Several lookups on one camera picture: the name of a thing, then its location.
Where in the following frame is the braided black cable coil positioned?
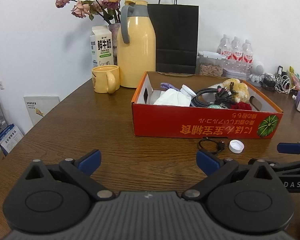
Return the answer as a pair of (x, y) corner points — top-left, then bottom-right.
(190, 87), (221, 108)

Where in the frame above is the red fabric rose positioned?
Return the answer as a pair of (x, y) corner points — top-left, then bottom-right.
(230, 101), (252, 111)

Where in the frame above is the white yellow plush hamster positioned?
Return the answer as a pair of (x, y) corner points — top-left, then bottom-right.
(210, 78), (250, 103)

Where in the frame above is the white tissue wad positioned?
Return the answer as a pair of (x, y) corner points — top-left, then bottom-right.
(154, 88), (192, 107)

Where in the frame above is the purple cloth pouch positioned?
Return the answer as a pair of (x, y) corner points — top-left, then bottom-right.
(160, 82), (180, 92)

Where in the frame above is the white jar lid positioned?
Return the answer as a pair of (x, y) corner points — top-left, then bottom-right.
(180, 85), (197, 100)

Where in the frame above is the white round container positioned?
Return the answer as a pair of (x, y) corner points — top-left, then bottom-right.
(229, 140), (244, 154)

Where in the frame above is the colourful snack packet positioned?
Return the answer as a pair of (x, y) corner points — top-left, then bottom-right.
(289, 66), (300, 90)

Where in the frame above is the red orange cardboard box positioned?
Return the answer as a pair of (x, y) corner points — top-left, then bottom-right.
(132, 72), (283, 139)

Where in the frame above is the blue white box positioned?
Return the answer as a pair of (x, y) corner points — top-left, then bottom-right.
(0, 124), (24, 156)

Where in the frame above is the yellow mug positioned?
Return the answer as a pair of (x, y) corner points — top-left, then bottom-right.
(91, 65), (120, 94)

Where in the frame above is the small white robot toy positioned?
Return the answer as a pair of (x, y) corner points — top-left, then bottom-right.
(248, 61), (264, 87)

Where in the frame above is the white tin box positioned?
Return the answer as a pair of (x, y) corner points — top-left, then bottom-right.
(222, 68), (248, 80)

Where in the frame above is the clear snack container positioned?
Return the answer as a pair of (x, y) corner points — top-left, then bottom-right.
(197, 51), (226, 77)

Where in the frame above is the water bottle right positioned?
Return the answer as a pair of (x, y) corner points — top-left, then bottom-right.
(242, 40), (254, 73)

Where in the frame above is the water bottle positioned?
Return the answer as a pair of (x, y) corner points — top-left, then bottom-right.
(217, 34), (232, 60)
(242, 40), (254, 73)
(231, 36), (243, 67)

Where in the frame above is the water bottle middle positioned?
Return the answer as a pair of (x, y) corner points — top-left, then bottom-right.
(231, 36), (243, 67)

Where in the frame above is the water bottle left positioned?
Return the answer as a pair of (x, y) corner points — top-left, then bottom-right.
(217, 34), (232, 60)

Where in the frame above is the white milk carton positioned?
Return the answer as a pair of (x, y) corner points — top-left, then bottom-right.
(90, 25), (114, 67)

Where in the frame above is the yellow thermos jug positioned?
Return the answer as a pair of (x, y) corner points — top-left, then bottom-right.
(117, 0), (156, 88)

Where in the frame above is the glass flower vase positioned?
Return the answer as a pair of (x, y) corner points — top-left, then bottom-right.
(108, 23), (121, 65)

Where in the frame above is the black paper bag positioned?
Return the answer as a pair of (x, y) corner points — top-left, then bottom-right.
(148, 0), (199, 74)

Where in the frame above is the dried pink rose bouquet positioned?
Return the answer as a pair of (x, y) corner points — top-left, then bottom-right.
(55, 0), (122, 25)

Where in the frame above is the tangle of charger cables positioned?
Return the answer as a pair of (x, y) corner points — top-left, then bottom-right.
(261, 65), (297, 94)

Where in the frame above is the black usb cable bundle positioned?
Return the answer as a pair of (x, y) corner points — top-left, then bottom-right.
(214, 81), (239, 104)

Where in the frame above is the white wall calendar board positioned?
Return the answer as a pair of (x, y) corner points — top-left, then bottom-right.
(24, 95), (60, 126)

